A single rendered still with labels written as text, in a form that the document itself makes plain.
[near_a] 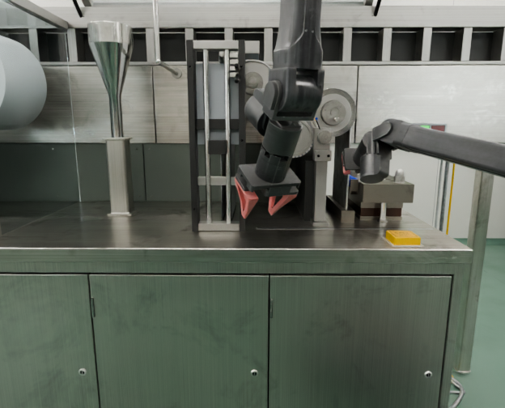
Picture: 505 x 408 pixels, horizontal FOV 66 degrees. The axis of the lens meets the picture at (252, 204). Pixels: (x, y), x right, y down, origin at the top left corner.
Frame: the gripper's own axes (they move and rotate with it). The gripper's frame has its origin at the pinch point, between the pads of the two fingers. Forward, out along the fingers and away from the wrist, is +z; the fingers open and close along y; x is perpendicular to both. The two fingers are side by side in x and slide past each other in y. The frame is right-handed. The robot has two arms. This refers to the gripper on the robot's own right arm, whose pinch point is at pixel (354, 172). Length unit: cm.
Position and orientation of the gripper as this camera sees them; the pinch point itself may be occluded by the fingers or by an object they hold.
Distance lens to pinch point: 121.1
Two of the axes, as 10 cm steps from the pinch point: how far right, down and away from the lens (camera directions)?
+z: 0.1, 3.3, 9.4
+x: 0.0, -9.4, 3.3
